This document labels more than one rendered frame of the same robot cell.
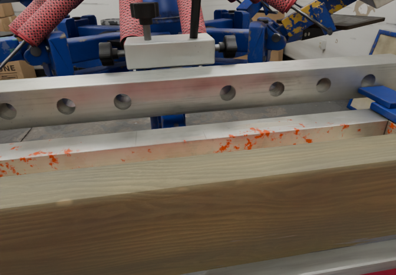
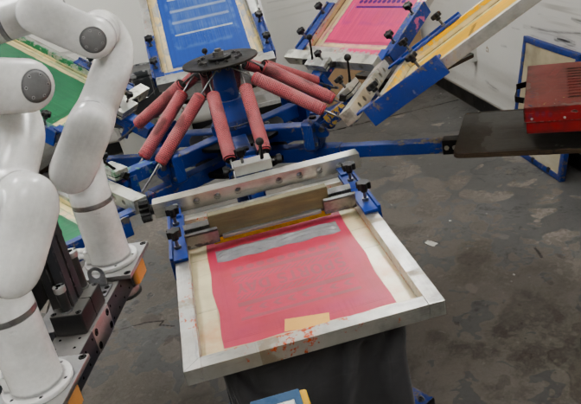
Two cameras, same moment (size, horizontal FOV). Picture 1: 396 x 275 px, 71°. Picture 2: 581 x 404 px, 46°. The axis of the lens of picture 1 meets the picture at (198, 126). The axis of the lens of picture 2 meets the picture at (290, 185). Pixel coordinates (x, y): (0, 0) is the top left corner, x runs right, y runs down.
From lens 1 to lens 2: 1.84 m
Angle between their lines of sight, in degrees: 4
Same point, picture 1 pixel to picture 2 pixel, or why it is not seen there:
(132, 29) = (228, 150)
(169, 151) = not seen: hidden behind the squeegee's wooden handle
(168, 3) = (241, 112)
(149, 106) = (248, 190)
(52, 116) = (212, 201)
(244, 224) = (275, 209)
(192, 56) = (263, 166)
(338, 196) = (292, 202)
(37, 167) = not seen: hidden behind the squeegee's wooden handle
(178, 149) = not seen: hidden behind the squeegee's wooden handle
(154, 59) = (246, 170)
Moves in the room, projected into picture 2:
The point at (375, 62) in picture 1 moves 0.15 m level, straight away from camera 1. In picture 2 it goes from (340, 157) to (360, 139)
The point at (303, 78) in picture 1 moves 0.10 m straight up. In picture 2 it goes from (309, 169) to (303, 140)
